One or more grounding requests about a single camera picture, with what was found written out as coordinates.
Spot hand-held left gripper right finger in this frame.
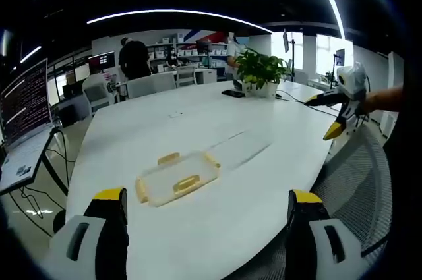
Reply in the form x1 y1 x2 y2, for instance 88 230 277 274
285 189 370 280

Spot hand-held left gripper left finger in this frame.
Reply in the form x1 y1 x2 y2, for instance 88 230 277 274
42 187 129 280

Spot clear lid with yellow buckles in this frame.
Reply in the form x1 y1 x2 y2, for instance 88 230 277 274
135 150 222 209

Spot white mesh office chair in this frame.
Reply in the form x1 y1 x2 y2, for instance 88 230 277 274
230 124 394 280

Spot monitor on pole stand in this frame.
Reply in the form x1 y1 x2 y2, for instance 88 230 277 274
282 28 295 54

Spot green potted plant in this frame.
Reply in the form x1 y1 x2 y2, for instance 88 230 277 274
235 47 293 99

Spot white side desk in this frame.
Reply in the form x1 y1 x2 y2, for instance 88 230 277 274
0 124 56 196

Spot white storage shelves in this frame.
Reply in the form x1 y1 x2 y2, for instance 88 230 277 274
144 33 231 74

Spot laptop on stand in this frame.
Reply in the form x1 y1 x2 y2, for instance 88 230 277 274
0 57 54 150

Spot small dark monitor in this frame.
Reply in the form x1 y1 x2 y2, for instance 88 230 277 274
87 50 116 72

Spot camera on tripod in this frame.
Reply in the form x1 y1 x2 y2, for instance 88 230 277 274
332 48 346 84

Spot black cable on table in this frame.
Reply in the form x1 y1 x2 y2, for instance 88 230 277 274
274 90 340 118

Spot black floor cables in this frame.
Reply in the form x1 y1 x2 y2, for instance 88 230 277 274
9 128 75 221

